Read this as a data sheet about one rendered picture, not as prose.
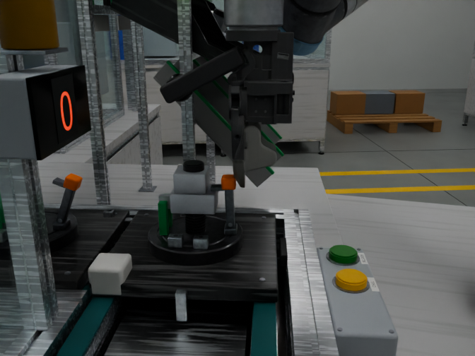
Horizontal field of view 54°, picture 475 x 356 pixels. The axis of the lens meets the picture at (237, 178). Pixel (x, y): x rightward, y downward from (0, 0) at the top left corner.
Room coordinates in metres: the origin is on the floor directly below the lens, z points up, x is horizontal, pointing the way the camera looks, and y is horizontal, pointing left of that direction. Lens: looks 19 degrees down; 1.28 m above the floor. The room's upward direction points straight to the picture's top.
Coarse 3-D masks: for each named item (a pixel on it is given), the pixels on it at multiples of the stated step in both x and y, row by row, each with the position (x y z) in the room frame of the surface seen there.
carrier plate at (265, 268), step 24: (144, 216) 0.73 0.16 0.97; (240, 216) 0.73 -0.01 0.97; (264, 216) 0.73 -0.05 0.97; (120, 240) 0.64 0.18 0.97; (144, 240) 0.64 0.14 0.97; (264, 240) 0.64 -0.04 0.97; (144, 264) 0.57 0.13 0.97; (168, 264) 0.57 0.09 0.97; (216, 264) 0.57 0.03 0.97; (240, 264) 0.57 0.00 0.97; (264, 264) 0.57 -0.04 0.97; (144, 288) 0.51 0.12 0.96; (168, 288) 0.51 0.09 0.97; (192, 288) 0.51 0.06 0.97; (216, 288) 0.51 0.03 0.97; (240, 288) 0.51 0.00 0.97; (264, 288) 0.51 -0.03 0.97
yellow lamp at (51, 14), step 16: (0, 0) 0.43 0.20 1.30; (16, 0) 0.42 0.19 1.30; (32, 0) 0.43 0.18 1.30; (48, 0) 0.44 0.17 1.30; (0, 16) 0.43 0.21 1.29; (16, 16) 0.42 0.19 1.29; (32, 16) 0.43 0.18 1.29; (48, 16) 0.44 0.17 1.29; (0, 32) 0.43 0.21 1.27; (16, 32) 0.42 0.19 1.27; (32, 32) 0.43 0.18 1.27; (48, 32) 0.44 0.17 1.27; (16, 48) 0.42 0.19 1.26; (32, 48) 0.43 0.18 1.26; (48, 48) 0.44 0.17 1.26
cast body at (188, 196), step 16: (192, 160) 0.64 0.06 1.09; (176, 176) 0.61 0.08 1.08; (192, 176) 0.61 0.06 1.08; (208, 176) 0.63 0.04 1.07; (176, 192) 0.61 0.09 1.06; (192, 192) 0.61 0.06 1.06; (208, 192) 0.62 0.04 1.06; (176, 208) 0.61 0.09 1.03; (192, 208) 0.61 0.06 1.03; (208, 208) 0.61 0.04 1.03
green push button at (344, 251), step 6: (336, 246) 0.62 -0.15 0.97; (342, 246) 0.62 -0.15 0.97; (348, 246) 0.62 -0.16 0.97; (330, 252) 0.60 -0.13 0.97; (336, 252) 0.60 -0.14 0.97; (342, 252) 0.60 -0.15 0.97; (348, 252) 0.60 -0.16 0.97; (354, 252) 0.60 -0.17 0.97; (330, 258) 0.60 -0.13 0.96; (336, 258) 0.59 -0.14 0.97; (342, 258) 0.58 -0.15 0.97; (348, 258) 0.58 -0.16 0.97; (354, 258) 0.59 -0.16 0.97
